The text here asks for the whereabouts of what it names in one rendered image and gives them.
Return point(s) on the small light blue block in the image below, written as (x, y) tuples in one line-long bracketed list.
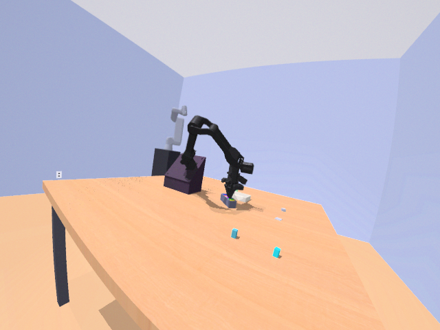
[(234, 233)]

